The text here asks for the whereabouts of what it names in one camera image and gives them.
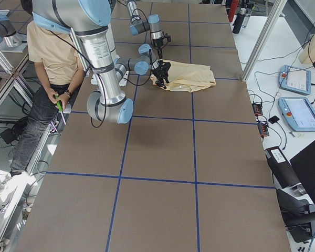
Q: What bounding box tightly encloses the person in beige shirt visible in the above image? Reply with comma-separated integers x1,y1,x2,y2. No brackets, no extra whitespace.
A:
0,22,84,200

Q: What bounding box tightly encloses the orange-black power strip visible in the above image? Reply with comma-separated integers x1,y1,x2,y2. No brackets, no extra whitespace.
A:
252,102,263,116
257,121,269,138

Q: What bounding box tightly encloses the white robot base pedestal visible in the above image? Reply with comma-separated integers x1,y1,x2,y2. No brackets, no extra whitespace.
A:
90,20,130,87

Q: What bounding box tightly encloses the blue teach pendant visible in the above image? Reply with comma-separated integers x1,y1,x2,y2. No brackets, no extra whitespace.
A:
279,65,311,95
278,97,315,132

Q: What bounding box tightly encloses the aluminium frame post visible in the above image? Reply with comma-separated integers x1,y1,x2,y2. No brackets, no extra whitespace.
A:
240,0,287,82

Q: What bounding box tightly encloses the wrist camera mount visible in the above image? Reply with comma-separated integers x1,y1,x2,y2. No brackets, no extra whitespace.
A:
163,33,171,43

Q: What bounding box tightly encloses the clear water bottle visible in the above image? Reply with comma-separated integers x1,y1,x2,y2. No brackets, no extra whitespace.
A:
241,3,254,28

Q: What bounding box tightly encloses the upper orange-black power strip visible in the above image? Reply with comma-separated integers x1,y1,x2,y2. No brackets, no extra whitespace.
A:
252,102,263,116

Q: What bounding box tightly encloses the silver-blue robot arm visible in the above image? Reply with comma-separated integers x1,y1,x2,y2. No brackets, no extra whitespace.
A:
33,1,171,124
125,0,171,59

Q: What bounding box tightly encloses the left black braided cable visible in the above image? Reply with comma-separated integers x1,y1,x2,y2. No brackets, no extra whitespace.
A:
130,7,151,26

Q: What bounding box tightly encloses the cream long-sleeve printed shirt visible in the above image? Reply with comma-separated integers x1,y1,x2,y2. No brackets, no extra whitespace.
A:
164,60,216,92

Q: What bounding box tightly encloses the upper blue teach pendant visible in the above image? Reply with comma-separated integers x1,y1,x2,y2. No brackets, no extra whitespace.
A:
279,65,311,95

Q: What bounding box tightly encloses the black monitor right edge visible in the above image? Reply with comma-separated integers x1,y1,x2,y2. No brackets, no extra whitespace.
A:
290,140,315,204

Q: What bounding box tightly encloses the black water bottle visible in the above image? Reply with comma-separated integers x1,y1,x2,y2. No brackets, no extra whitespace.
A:
232,8,246,34

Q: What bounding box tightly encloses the lower orange-black power strip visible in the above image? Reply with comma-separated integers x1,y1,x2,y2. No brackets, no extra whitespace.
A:
257,121,269,138

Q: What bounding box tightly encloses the small black square device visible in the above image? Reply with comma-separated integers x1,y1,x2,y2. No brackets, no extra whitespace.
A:
268,116,280,124

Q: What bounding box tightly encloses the brown mat with blue grid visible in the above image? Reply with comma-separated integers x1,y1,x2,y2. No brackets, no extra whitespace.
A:
16,3,290,251

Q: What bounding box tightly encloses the black machine at table edge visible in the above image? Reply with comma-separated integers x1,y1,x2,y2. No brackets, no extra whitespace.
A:
265,146,315,243

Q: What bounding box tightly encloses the lower blue teach pendant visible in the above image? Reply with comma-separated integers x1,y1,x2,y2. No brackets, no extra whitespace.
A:
278,97,315,132

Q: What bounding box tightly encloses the green handled tool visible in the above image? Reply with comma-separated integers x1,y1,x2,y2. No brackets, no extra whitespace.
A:
56,100,63,112

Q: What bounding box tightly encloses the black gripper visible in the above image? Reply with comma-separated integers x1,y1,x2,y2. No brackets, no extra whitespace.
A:
151,37,164,60
152,60,171,89

